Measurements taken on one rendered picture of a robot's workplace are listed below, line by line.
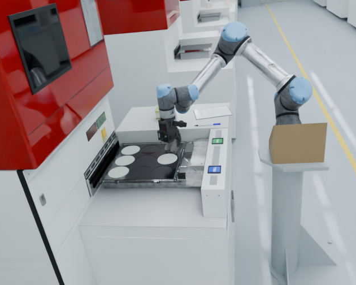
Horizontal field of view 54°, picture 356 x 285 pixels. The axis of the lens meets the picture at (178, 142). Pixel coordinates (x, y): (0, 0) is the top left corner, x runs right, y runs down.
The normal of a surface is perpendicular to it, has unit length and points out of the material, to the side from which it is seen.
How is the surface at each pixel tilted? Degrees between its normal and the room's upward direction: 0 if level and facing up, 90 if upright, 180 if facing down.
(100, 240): 90
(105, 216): 0
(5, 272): 90
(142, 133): 90
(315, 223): 0
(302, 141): 90
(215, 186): 0
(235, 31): 41
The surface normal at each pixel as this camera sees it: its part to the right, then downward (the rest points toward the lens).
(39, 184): 0.98, -0.03
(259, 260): -0.11, -0.88
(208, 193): -0.15, 0.47
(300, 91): 0.18, -0.19
